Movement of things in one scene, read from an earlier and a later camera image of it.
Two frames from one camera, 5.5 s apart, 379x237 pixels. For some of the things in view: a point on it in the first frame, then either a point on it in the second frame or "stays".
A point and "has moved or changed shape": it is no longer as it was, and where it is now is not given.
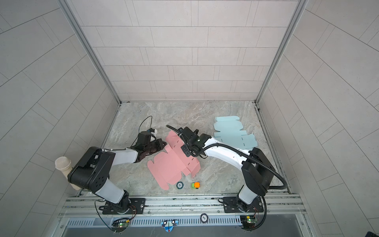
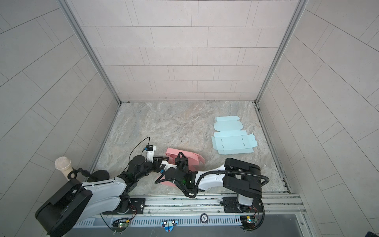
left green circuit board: (120, 224) stays
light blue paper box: (230, 133) stays
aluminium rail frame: (246, 206) stays
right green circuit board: (248, 221) stays
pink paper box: (167, 168) has moved or changed shape
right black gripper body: (187, 149) → (181, 164)
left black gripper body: (153, 147) → (156, 169)
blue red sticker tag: (168, 225) stays
